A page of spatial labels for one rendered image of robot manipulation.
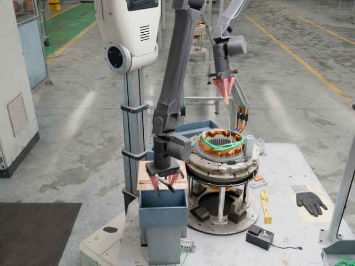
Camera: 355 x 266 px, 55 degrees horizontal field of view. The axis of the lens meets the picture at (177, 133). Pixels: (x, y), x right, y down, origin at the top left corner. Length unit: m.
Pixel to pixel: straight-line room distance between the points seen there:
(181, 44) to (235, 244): 0.85
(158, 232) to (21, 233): 1.72
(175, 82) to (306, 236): 0.90
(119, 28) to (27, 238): 1.81
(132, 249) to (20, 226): 1.59
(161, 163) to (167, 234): 0.30
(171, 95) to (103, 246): 1.39
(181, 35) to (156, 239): 0.72
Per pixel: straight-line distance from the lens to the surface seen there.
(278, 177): 1.91
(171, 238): 1.30
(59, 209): 2.97
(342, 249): 1.55
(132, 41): 1.50
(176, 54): 1.03
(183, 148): 1.03
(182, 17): 1.02
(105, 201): 2.98
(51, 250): 2.65
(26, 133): 3.81
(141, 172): 1.36
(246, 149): 1.40
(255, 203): 1.66
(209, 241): 1.48
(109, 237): 2.27
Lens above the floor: 1.82
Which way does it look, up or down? 27 degrees down
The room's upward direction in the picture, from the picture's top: straight up
